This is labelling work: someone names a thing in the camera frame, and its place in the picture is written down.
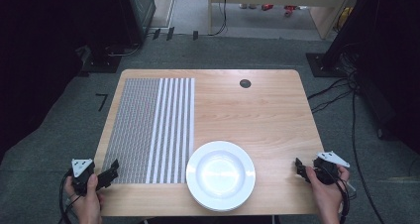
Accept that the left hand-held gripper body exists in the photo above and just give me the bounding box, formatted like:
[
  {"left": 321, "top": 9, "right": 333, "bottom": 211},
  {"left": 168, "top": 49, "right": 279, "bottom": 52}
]
[{"left": 70, "top": 158, "right": 100, "bottom": 196}]

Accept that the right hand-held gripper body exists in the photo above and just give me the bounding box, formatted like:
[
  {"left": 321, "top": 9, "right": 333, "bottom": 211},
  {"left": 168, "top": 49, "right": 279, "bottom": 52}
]
[{"left": 312, "top": 151, "right": 351, "bottom": 186}]

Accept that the white plate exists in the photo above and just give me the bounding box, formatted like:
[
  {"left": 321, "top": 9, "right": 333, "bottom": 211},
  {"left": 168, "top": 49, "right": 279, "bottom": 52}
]
[{"left": 185, "top": 140, "right": 257, "bottom": 213}]

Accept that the person's right hand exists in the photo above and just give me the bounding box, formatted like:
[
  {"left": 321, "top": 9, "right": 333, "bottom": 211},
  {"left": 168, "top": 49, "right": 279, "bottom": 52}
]
[{"left": 305, "top": 165, "right": 351, "bottom": 218}]

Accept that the person's left hand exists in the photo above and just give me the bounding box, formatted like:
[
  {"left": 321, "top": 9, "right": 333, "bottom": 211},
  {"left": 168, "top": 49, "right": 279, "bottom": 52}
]
[{"left": 63, "top": 172, "right": 105, "bottom": 224}]

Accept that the grey white striped placemat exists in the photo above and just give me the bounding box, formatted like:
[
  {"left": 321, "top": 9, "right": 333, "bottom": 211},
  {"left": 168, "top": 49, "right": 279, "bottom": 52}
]
[{"left": 101, "top": 77, "right": 196, "bottom": 185}]

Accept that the yellow object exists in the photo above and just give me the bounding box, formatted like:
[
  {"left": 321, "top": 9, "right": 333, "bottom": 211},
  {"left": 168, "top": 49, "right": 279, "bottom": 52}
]
[{"left": 334, "top": 6, "right": 355, "bottom": 33}]

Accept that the red tool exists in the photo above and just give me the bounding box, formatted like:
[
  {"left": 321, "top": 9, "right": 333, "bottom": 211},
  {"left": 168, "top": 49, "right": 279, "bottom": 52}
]
[{"left": 283, "top": 4, "right": 300, "bottom": 18}]

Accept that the dark glass-front cabinet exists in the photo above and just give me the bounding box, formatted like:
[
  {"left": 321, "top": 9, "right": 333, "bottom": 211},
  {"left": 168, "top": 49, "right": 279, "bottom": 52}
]
[{"left": 117, "top": 0, "right": 158, "bottom": 47}]

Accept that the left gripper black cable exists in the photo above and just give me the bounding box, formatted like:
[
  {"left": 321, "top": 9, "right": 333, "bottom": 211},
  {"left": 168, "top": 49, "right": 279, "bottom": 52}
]
[{"left": 58, "top": 168, "right": 83, "bottom": 224}]

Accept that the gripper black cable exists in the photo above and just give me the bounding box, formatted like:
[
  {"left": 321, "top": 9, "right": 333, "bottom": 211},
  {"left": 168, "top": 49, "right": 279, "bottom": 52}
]
[
  {"left": 58, "top": 168, "right": 83, "bottom": 224},
  {"left": 335, "top": 172, "right": 358, "bottom": 224}
]

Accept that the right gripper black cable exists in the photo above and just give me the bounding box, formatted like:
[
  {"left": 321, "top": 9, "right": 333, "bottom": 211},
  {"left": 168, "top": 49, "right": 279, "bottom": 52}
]
[{"left": 335, "top": 172, "right": 358, "bottom": 224}]

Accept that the black floor cable bundle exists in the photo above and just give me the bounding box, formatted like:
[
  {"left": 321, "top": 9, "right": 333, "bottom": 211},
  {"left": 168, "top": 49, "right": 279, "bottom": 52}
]
[{"left": 306, "top": 45, "right": 360, "bottom": 115}]

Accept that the black stand base plate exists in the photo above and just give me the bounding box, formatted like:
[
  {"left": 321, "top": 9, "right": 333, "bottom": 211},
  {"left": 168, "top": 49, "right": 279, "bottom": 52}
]
[
  {"left": 305, "top": 52, "right": 350, "bottom": 78},
  {"left": 77, "top": 45, "right": 123, "bottom": 77}
]

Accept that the black hanging cable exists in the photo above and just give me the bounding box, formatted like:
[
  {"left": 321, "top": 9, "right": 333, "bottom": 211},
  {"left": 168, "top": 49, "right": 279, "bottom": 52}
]
[{"left": 208, "top": 0, "right": 230, "bottom": 38}]

